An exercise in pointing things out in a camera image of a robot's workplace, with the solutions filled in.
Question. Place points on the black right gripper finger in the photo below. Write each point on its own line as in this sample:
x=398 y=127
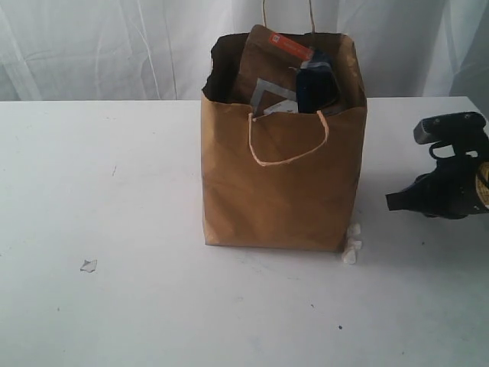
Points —
x=411 y=199

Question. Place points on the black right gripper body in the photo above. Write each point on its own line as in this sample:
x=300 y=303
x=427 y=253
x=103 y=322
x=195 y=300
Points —
x=457 y=188

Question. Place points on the long spaghetti packet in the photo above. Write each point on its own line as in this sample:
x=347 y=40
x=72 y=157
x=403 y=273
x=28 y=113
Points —
x=316 y=84

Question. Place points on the brown snack pouch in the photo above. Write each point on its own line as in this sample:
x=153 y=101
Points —
x=268 y=68

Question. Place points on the white blue milk carton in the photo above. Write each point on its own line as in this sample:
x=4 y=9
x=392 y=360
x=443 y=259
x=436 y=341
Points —
x=287 y=106

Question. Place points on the brown paper bag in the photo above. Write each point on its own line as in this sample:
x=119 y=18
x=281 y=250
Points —
x=284 y=180

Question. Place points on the small torn paper scrap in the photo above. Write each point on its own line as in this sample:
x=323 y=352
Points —
x=89 y=266

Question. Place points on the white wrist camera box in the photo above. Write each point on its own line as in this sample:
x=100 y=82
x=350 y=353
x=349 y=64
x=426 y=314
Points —
x=448 y=127

